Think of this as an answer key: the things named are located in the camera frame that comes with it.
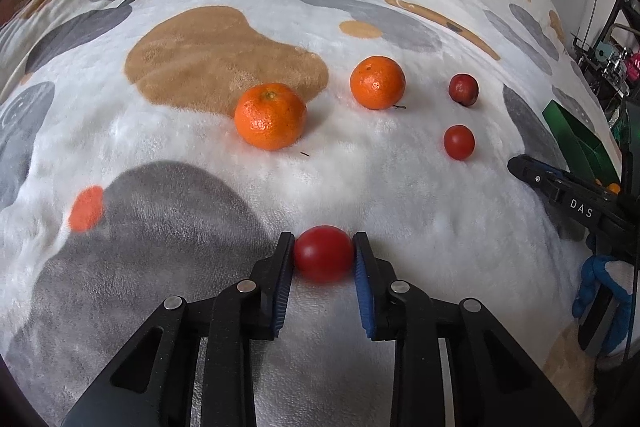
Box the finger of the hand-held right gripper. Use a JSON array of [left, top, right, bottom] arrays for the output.
[[507, 155, 568, 202]]

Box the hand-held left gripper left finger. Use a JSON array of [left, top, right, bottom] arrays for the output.
[[60, 231, 296, 427]]

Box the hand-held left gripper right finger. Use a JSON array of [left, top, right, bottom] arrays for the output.
[[351, 231, 576, 427]]

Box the small red tomato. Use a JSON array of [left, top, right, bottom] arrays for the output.
[[443, 124, 476, 161], [293, 225, 355, 284]]

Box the green rectangular tray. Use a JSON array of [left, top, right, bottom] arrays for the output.
[[543, 101, 623, 188]]

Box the small dark red apple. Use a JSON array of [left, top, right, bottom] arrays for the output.
[[448, 73, 480, 108]]

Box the person's right hand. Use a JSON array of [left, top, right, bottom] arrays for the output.
[[571, 253, 638, 358]]

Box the white blanket with grey patches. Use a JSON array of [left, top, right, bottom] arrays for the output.
[[0, 0, 626, 427]]

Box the black metal rack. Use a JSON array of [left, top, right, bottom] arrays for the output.
[[605, 0, 640, 108]]

